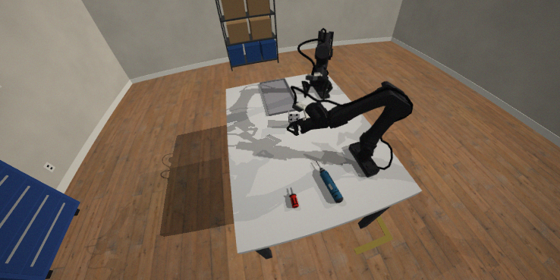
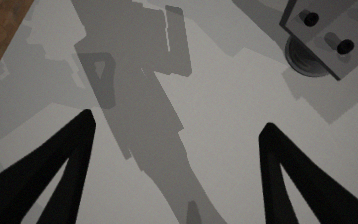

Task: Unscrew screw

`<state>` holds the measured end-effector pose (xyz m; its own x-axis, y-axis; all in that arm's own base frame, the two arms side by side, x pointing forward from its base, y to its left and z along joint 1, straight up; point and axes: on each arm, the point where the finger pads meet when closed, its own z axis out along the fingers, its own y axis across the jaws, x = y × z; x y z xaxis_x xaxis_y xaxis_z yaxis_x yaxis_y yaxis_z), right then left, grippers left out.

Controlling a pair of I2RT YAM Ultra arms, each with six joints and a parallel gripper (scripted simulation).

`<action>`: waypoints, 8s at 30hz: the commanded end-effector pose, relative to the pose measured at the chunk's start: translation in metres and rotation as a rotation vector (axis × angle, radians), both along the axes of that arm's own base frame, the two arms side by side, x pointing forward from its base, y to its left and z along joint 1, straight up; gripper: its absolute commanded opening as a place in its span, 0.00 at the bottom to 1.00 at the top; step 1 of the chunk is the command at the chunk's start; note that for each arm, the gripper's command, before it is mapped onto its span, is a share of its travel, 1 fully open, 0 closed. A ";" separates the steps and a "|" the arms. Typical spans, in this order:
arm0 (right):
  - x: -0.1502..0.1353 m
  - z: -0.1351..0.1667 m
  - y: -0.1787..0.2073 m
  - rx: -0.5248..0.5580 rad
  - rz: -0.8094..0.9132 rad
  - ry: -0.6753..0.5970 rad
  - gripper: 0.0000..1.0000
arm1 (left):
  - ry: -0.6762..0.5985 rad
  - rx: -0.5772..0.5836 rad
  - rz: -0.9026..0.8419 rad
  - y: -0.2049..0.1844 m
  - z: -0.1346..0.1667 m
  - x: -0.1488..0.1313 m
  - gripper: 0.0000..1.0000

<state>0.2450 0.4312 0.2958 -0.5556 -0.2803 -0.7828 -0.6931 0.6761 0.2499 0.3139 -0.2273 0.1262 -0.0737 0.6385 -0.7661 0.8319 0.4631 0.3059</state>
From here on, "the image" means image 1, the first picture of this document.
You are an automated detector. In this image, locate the red and black screwdriver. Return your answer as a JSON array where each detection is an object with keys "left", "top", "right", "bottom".
[{"left": 289, "top": 189, "right": 299, "bottom": 208}]

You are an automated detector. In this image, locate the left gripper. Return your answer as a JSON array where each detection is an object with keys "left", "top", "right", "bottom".
[{"left": 286, "top": 102, "right": 316, "bottom": 136}]

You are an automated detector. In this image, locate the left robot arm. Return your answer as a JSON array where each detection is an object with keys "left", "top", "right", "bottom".
[{"left": 305, "top": 90, "right": 411, "bottom": 175}]

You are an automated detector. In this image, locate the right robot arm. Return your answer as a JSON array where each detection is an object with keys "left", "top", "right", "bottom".
[{"left": 306, "top": 31, "right": 334, "bottom": 98}]

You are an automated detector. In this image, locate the dark blue electric screwdriver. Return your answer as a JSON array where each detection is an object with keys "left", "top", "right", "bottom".
[{"left": 316, "top": 161, "right": 343, "bottom": 203}]

